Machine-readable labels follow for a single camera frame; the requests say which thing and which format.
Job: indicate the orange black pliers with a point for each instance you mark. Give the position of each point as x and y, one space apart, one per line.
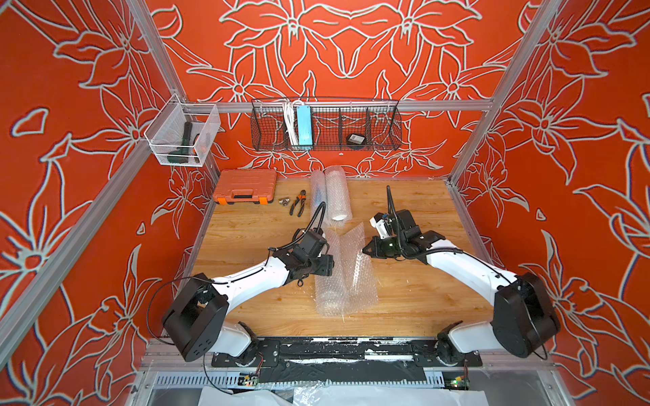
298 205

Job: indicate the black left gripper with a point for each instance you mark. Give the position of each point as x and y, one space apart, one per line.
327 264

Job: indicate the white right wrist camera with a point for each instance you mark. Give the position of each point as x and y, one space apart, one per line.
381 223

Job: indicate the light blue box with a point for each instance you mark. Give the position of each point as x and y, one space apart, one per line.
303 115

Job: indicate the orange plastic tool case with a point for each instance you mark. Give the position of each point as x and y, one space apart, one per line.
246 185

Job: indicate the bubble wrap sheet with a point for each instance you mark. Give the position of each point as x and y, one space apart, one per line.
352 287

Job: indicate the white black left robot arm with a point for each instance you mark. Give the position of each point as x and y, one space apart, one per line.
196 320

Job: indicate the clear acrylic wall box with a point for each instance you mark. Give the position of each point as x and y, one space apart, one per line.
165 132

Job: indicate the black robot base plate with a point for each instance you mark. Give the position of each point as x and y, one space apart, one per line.
272 351

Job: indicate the bubble wrap roll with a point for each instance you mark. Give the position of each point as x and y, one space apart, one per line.
338 198

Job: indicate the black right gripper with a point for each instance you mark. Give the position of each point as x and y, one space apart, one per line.
376 250

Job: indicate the black wire wall basket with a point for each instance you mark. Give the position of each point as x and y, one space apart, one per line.
274 124

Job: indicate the dark green screwdriver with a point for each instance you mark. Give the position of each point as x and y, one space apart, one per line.
182 153

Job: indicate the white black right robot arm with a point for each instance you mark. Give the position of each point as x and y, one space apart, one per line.
524 318

